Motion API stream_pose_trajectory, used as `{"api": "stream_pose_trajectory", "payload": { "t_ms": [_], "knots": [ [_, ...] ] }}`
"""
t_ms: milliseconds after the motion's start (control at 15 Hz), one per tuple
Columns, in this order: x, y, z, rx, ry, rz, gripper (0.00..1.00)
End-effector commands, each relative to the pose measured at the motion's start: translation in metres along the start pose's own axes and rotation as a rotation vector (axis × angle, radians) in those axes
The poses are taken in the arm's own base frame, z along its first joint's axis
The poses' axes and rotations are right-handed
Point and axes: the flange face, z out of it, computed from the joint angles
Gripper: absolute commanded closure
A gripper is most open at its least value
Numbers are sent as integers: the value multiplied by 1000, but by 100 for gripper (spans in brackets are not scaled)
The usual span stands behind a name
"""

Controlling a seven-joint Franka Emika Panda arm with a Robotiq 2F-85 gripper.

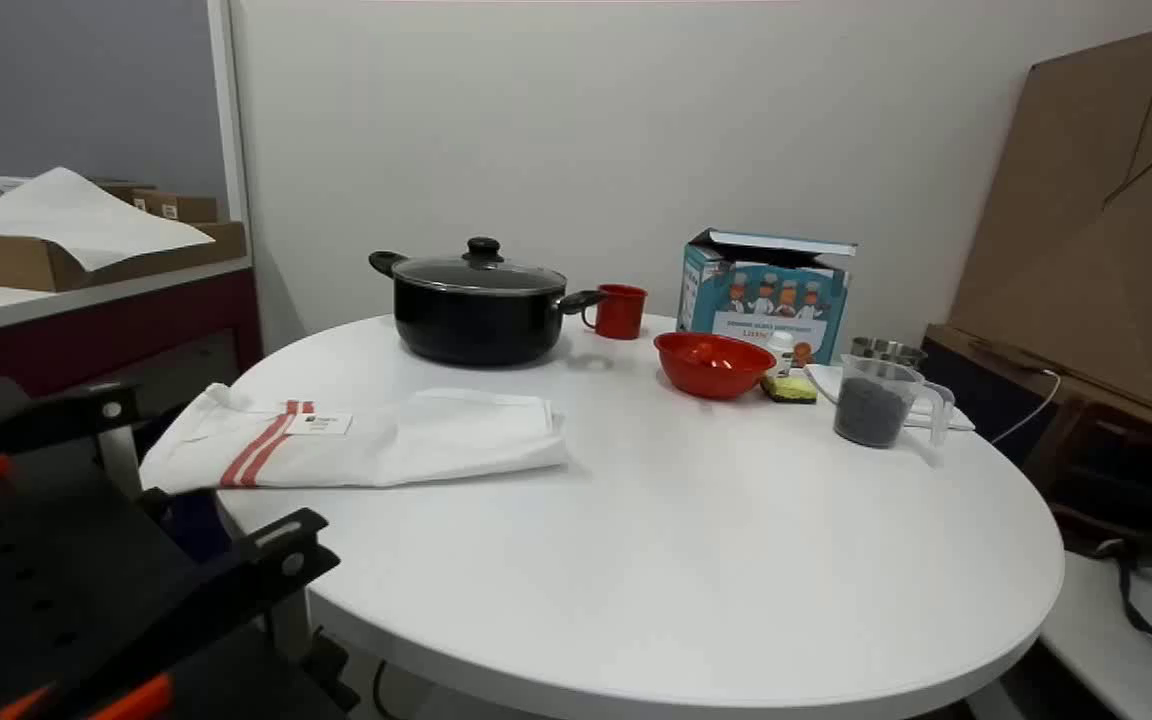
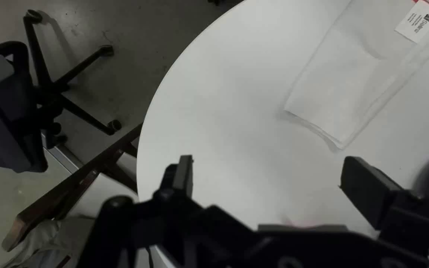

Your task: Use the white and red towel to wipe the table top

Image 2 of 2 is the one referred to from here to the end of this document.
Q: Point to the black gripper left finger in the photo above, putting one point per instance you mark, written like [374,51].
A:
[177,177]

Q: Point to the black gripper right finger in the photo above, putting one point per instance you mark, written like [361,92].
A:
[373,194]

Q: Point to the white and red towel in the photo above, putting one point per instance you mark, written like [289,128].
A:
[367,55]

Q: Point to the black office chair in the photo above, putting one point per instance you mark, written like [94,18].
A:
[30,101]

